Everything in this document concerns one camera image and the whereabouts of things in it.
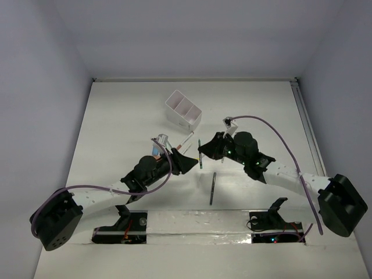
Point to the white three-compartment organizer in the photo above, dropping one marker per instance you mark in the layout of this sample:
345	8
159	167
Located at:
182	112

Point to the blue capsule eraser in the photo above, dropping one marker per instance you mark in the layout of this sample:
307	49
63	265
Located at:
155	151

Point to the black pen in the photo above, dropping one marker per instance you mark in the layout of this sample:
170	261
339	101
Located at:
212	188

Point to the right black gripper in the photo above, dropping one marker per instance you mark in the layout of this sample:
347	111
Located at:
212	148

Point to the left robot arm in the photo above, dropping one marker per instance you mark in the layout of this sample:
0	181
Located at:
63	213

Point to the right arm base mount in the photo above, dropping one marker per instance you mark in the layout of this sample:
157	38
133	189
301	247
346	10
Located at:
268	227

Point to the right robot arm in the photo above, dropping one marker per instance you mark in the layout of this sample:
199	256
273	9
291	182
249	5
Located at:
333	201

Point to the green fineliner pen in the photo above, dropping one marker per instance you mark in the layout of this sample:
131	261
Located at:
200	155

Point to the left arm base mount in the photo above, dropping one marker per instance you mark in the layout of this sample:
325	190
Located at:
129	229

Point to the brown tipped white marker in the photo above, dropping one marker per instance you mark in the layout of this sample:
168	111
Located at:
184	141

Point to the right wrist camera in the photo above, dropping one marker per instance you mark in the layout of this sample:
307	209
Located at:
230	125

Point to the pale yellow white marker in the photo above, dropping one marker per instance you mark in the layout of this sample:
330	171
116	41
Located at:
187	148

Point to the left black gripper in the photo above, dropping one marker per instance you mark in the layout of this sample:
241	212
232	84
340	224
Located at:
174	162

